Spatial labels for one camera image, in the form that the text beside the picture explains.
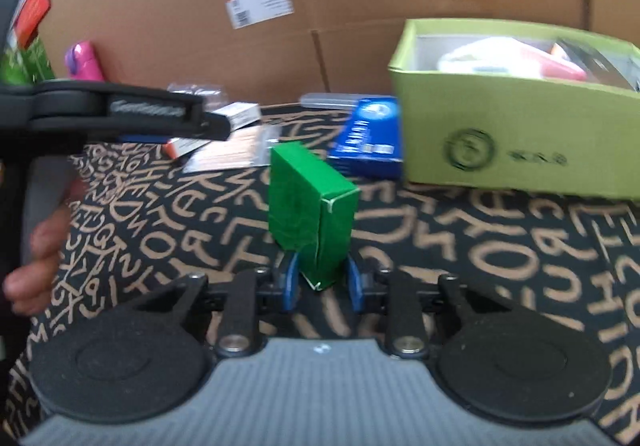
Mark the clear plastic cup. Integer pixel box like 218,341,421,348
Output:
167,82,224,110

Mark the orange and white box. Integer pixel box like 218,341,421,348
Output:
167,102,262,160

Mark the black letter-patterned mat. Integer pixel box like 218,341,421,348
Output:
0,101,640,446

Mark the translucent plastic case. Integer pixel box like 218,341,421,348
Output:
300,92,361,108

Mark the pink cloth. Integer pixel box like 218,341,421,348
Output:
520,42,587,82

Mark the green paper bag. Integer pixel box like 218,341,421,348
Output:
0,36,55,87

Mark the light green box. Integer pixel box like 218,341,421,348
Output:
389,18,640,201

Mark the white label sticker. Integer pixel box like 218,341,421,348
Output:
226,0,293,30

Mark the blue box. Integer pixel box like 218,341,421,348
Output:
327,96,404,179

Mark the dark shiny packet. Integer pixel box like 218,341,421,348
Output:
555,38,639,90

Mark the person's left hand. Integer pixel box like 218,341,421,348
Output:
2,178,88,315

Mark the pink thermos bottle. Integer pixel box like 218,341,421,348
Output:
64,41,105,82

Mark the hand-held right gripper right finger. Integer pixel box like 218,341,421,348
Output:
345,256,506,361

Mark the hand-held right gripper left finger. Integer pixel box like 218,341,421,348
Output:
134,251,302,360

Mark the beige packet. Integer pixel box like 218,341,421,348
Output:
182,125,269,175

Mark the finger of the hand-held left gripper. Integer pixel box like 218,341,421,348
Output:
30,80,232,144

